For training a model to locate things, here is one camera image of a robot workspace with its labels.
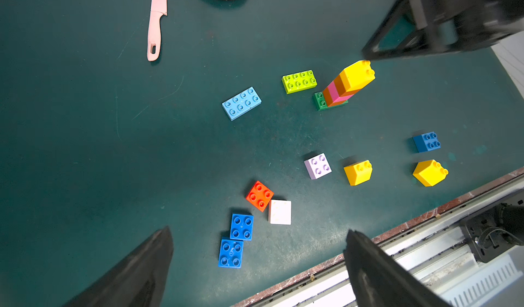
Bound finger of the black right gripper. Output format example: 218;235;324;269
362;0;434;60

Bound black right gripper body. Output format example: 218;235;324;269
409;0;523;53

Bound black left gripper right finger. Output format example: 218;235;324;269
343;230;448;306

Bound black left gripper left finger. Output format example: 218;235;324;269
65;226;173;306

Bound yellow lego brick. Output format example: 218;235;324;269
339;60;375;92
344;160;373;186
413;160;449;187

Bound pink lego brick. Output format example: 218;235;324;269
327;81;353;105

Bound orange lego brick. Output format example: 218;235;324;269
322;82;347;108
334;75;362;96

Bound dark green lego plate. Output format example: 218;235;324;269
313;92;342;111

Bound blue lego brick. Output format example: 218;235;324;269
412;132;441;153
229;214;254;241
218;238;244;269

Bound lime green lego plate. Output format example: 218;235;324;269
282;70;317;94

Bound purple lego brick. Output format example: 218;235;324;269
304;152;332;180

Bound red lego brick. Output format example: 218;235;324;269
246;181;274;212

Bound cream lego brick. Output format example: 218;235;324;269
268;200;292;225

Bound light blue lego plate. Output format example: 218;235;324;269
222;87;262;121

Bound green table mat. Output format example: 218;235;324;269
1;0;523;306

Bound pink plastic knife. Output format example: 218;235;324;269
147;0;167;62

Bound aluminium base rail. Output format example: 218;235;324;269
239;169;523;306

